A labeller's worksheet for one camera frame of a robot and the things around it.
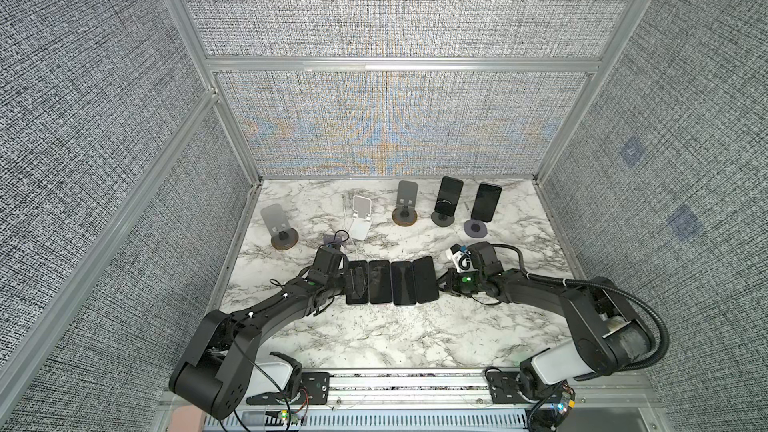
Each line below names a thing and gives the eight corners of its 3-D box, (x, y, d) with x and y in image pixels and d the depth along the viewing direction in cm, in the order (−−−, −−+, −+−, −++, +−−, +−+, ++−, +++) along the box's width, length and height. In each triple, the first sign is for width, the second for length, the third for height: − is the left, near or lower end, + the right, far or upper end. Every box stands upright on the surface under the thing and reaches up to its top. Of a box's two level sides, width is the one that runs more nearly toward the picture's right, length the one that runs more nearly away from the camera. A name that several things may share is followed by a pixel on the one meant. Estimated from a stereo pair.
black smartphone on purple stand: (469, 231, 106) (483, 196, 91) (467, 219, 109) (480, 183, 95) (487, 231, 106) (504, 196, 91) (484, 219, 109) (499, 183, 95)
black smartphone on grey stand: (432, 216, 109) (439, 184, 96) (436, 207, 112) (443, 175, 99) (452, 222, 107) (461, 191, 94) (455, 213, 110) (465, 181, 97)
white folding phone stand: (353, 240, 104) (350, 220, 95) (355, 216, 110) (352, 195, 101) (370, 240, 104) (369, 220, 95) (371, 216, 110) (370, 195, 101)
